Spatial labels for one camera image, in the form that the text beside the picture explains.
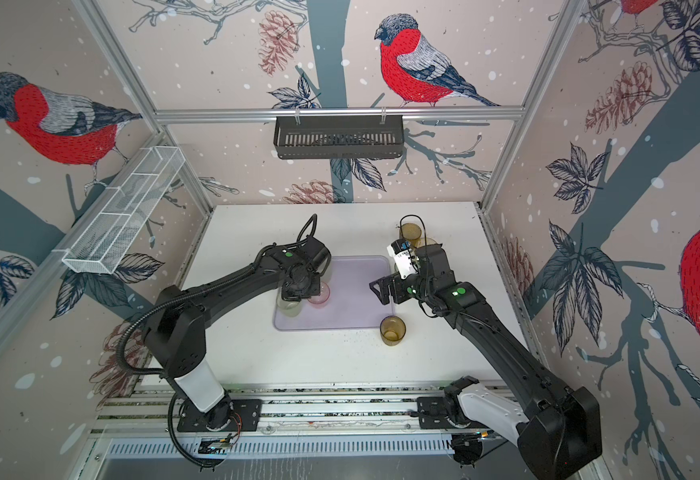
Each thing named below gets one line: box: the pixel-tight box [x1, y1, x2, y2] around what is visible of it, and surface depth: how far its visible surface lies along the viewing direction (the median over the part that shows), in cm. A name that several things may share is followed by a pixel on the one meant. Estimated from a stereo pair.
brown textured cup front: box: [379, 315, 407, 346], surface depth 86 cm
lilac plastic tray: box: [273, 255, 394, 330], surface depth 94 cm
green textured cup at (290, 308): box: [276, 291, 303, 317], surface depth 94 cm
